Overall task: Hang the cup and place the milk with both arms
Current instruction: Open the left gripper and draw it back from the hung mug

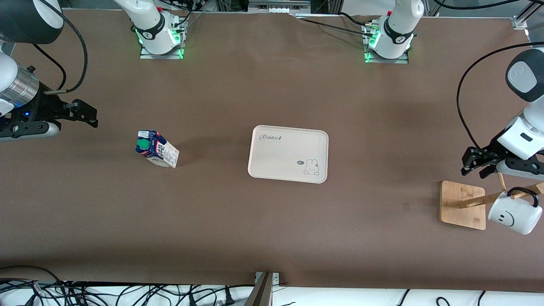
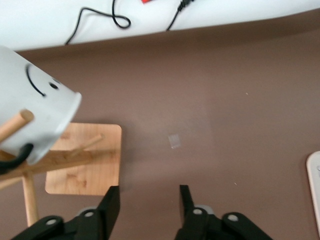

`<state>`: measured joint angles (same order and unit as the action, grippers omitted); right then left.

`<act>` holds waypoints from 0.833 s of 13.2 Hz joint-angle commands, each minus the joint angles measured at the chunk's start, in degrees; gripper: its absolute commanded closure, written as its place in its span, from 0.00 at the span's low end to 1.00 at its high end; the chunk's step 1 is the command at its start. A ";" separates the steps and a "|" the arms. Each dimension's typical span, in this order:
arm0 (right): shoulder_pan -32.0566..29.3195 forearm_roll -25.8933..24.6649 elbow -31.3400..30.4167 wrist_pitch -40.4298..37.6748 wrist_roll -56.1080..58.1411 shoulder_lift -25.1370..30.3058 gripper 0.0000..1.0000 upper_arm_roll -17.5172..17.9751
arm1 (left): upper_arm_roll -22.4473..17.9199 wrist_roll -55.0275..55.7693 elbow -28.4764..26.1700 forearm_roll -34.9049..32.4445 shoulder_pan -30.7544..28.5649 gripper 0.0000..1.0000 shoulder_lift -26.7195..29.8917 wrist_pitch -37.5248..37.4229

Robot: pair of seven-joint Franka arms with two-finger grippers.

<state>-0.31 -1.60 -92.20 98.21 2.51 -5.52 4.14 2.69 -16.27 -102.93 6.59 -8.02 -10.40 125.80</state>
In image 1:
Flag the grey power strip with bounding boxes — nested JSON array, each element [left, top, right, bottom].
[[249, 0, 311, 14]]

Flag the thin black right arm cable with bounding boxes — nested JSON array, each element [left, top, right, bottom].
[[33, 44, 68, 91]]

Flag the aluminium profile post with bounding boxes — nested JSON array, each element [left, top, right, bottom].
[[512, 0, 544, 30]]

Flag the beige rabbit print tray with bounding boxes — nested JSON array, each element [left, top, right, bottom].
[[248, 125, 329, 184]]

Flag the dark diagonal beam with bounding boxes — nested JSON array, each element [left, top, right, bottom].
[[244, 272, 273, 306]]

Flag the small metal table bracket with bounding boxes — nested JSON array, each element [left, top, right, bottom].
[[254, 272, 281, 286]]

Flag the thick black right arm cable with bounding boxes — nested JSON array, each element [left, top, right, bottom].
[[42, 8, 88, 94]]

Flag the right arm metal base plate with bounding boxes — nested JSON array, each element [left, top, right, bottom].
[[140, 13, 184, 60]]

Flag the white mug black handle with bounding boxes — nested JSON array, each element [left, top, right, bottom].
[[487, 186, 540, 235]]

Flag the blue milk carton green cap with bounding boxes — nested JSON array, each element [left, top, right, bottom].
[[135, 130, 180, 169]]

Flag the wooden cup rack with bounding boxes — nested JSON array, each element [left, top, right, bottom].
[[440, 172, 544, 231]]

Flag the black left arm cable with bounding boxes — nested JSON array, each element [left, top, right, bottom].
[[457, 42, 544, 149]]

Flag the black cable on tabletop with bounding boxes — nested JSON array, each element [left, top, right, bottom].
[[293, 12, 377, 39]]

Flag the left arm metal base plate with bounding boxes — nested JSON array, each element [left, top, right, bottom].
[[363, 21, 410, 65]]

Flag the tangled black floor cables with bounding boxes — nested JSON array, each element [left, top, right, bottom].
[[0, 266, 255, 306]]

